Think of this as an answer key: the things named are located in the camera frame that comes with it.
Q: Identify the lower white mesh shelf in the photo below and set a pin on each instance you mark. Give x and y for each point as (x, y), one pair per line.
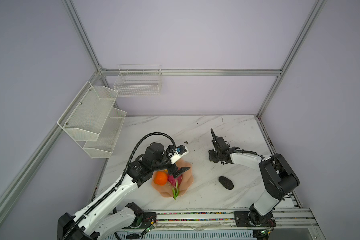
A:
(104, 146)

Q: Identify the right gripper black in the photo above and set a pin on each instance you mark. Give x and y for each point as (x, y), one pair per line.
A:
(211, 153)

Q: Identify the pink fake dragon fruit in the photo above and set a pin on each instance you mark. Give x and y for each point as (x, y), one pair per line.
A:
(175, 183)

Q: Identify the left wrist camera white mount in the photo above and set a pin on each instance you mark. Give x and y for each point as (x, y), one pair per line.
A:
(179, 152)

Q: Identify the dark fake avocado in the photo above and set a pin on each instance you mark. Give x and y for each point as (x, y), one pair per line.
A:
(226, 183)
(212, 156)

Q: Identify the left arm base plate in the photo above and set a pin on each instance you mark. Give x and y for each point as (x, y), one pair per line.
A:
(143, 221)

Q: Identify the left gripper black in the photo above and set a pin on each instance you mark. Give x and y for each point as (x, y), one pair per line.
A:
(171, 171)

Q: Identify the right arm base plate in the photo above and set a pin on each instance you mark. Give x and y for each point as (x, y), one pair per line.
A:
(253, 219)

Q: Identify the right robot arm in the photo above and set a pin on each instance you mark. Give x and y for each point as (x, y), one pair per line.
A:
(278, 177)

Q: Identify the orange fake fruit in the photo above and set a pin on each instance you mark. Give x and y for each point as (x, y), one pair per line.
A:
(161, 178)

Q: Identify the upper white mesh shelf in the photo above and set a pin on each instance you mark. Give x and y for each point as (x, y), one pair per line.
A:
(84, 119)

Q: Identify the white wire basket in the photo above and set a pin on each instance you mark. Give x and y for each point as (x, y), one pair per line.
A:
(139, 80)

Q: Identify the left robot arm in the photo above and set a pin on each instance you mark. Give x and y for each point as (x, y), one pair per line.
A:
(94, 221)

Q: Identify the aluminium mounting rail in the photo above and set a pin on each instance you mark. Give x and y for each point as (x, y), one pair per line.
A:
(291, 224)

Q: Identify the pink scalloped fruit bowl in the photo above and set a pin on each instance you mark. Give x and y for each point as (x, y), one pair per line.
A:
(188, 179)

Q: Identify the white mesh shelf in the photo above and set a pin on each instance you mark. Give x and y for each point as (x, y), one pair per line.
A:
(84, 119)
(104, 146)

